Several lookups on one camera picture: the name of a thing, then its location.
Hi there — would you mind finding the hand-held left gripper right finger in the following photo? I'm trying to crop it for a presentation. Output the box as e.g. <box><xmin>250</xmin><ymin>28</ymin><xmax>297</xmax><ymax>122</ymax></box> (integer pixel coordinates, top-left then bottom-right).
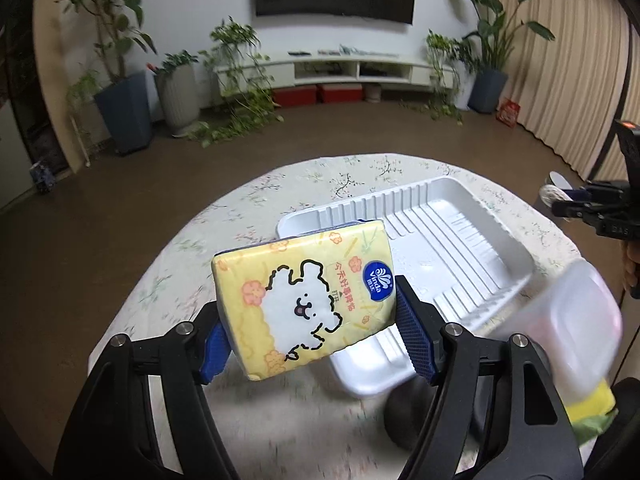
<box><xmin>394</xmin><ymin>275</ymin><xmax>586</xmax><ymax>480</ymax></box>

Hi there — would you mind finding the small green plant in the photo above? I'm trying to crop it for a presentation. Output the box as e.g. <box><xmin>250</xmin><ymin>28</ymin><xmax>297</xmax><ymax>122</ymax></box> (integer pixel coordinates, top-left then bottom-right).
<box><xmin>157</xmin><ymin>50</ymin><xmax>201</xmax><ymax>74</ymax></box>

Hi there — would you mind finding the yellow sponge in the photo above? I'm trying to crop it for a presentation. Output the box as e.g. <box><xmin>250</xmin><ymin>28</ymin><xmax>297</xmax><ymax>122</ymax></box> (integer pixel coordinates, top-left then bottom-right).
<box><xmin>570</xmin><ymin>380</ymin><xmax>617</xmax><ymax>423</ymax></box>

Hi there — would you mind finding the white ribbed planter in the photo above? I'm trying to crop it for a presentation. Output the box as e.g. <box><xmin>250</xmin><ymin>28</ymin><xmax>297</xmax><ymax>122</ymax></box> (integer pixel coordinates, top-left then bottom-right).
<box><xmin>154</xmin><ymin>65</ymin><xmax>202</xmax><ymax>137</ymax></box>

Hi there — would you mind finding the translucent plastic container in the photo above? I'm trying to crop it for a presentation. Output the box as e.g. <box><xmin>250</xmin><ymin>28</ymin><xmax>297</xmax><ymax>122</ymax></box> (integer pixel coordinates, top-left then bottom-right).
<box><xmin>492</xmin><ymin>258</ymin><xmax>623</xmax><ymax>396</ymax></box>

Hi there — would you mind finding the yellow tissue pack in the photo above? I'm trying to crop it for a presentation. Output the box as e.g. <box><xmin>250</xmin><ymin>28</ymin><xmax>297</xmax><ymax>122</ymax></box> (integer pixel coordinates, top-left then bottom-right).
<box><xmin>212</xmin><ymin>218</ymin><xmax>398</xmax><ymax>381</ymax></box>

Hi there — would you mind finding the floral tablecloth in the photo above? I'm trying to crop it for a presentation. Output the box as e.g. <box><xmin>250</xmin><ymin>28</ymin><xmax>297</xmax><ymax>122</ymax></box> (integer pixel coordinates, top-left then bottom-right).
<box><xmin>87</xmin><ymin>154</ymin><xmax>583</xmax><ymax>480</ymax></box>

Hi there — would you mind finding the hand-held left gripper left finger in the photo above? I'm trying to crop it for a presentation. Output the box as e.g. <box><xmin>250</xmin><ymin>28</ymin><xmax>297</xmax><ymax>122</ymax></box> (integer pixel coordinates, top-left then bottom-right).
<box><xmin>52</xmin><ymin>302</ymin><xmax>241</xmax><ymax>480</ymax></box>

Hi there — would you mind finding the dark blue planter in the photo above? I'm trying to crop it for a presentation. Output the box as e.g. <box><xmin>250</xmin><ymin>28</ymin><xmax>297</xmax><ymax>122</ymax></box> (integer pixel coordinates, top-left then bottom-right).
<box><xmin>94</xmin><ymin>71</ymin><xmax>154</xmax><ymax>156</ymax></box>
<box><xmin>467</xmin><ymin>68</ymin><xmax>509</xmax><ymax>114</ymax></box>

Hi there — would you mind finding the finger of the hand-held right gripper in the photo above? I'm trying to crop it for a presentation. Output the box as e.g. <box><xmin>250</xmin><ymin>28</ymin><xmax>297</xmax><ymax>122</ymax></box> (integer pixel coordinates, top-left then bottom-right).
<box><xmin>551</xmin><ymin>202</ymin><xmax>601</xmax><ymax>223</ymax></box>
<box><xmin>567</xmin><ymin>184</ymin><xmax>621</xmax><ymax>202</ymax></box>

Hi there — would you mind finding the cream braided yarn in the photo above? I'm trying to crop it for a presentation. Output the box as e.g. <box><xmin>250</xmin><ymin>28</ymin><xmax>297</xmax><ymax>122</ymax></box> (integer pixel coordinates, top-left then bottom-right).
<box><xmin>540</xmin><ymin>184</ymin><xmax>568</xmax><ymax>207</ymax></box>

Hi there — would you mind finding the broad leaf plant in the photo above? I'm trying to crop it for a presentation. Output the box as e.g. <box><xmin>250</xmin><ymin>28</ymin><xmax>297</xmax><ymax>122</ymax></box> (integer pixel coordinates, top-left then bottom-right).
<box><xmin>439</xmin><ymin>0</ymin><xmax>556</xmax><ymax>74</ymax></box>

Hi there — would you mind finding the white television cabinet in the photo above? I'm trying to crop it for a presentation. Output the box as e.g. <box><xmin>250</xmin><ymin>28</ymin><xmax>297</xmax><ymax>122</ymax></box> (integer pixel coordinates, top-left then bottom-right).
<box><xmin>215</xmin><ymin>51</ymin><xmax>467</xmax><ymax>96</ymax></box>

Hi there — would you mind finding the red bag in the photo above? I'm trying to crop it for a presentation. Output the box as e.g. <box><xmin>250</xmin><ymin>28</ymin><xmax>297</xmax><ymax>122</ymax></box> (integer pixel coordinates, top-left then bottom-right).
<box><xmin>496</xmin><ymin>98</ymin><xmax>521</xmax><ymax>126</ymax></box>

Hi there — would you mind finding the beige curtain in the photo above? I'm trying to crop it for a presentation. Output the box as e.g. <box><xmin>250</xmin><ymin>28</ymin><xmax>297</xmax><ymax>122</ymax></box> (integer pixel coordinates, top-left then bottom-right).
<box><xmin>497</xmin><ymin>0</ymin><xmax>632</xmax><ymax>181</ymax></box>

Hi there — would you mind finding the person's right hand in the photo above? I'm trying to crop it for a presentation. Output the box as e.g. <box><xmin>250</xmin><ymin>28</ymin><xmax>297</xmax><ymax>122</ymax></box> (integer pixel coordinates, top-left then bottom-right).
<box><xmin>621</xmin><ymin>242</ymin><xmax>640</xmax><ymax>302</ymax></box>

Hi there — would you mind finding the tall leafy plant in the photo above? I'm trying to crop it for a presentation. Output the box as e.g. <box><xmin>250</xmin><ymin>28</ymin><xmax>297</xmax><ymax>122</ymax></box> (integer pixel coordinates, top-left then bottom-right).
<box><xmin>57</xmin><ymin>0</ymin><xmax>158</xmax><ymax>86</ymax></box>

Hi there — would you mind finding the white plastic tray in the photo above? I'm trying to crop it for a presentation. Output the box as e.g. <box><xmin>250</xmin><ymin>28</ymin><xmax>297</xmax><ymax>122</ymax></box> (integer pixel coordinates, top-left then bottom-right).
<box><xmin>276</xmin><ymin>176</ymin><xmax>537</xmax><ymax>401</ymax></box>

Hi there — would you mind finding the trailing vine plant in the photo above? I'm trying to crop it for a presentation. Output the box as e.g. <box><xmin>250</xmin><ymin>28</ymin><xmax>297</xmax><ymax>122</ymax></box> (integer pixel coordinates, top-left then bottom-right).
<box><xmin>187</xmin><ymin>16</ymin><xmax>286</xmax><ymax>149</ymax></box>
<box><xmin>400</xmin><ymin>30</ymin><xmax>474</xmax><ymax>124</ymax></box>

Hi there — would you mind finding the red storage box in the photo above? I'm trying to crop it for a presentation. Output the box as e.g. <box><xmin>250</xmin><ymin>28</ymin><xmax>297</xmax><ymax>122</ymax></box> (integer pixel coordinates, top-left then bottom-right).
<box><xmin>320</xmin><ymin>83</ymin><xmax>364</xmax><ymax>104</ymax></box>
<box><xmin>272</xmin><ymin>86</ymin><xmax>319</xmax><ymax>108</ymax></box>

